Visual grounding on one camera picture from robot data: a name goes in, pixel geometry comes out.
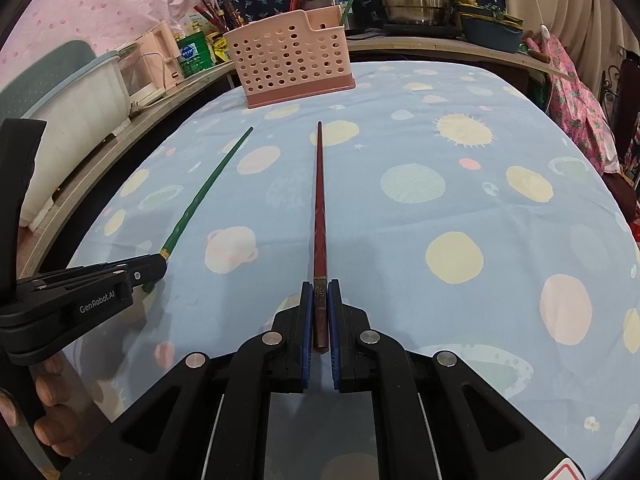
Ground dark red chopstick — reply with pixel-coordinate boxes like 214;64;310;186
310;120;331;352

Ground black induction cooker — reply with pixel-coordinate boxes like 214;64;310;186
382;20;464;39

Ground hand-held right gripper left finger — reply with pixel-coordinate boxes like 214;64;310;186
60;281;314;480

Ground blue plastic basin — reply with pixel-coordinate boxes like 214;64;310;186
457;4;525;55

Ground blue planet tablecloth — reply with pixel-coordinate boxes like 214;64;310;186
64;59;640;480

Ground yellow seasoning packet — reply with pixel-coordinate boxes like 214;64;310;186
212;32;232;64

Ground white cable with plug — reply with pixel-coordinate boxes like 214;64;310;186
519;0;554;42

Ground pink floral cloth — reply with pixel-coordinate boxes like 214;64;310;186
522;35;622;172

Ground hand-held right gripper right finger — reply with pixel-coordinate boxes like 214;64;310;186
328;279;573;480

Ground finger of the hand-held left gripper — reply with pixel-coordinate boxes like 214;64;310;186
101;252;169;294

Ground person's left hand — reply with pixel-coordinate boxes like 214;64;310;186
0;352;87;461

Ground green detergent bottle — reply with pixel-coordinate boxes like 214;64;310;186
177;29;217;79

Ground beige curtain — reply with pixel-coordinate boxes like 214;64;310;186
500;0;640;127

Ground pink electric kettle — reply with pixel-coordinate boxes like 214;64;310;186
134;22;184;92

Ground pink perforated utensil basket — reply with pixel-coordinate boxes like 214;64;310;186
222;8;357;110

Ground blue lidded dish drainer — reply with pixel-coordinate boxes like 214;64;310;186
0;39;132;232

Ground pink dotted sheet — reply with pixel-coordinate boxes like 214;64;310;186
0;0;222;92

